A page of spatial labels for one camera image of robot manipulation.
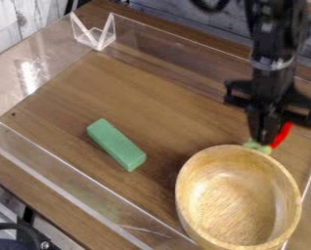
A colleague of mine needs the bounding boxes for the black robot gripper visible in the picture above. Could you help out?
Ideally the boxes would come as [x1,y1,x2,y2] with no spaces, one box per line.
[225,58,311,146]

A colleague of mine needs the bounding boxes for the red plush strawberry toy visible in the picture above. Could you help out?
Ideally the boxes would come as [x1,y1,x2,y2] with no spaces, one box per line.
[242,122,292,155]

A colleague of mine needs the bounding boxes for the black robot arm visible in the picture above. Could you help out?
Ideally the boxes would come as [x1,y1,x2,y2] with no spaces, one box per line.
[225,0,311,146]

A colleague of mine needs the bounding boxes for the wooden bowl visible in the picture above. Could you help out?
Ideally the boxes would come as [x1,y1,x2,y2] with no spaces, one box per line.
[175,145,301,250]

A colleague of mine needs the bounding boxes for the green rectangular block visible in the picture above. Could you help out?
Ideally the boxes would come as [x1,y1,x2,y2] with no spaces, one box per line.
[86,118,146,172]

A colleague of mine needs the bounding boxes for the clear acrylic front barrier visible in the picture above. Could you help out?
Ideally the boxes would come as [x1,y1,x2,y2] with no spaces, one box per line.
[0,122,197,250]

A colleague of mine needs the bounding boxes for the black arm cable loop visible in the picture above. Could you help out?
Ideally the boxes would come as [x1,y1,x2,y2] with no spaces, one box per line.
[189,0,233,14]

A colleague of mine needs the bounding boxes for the clear acrylic corner bracket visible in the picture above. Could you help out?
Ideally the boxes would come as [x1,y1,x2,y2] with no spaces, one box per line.
[69,13,116,51]

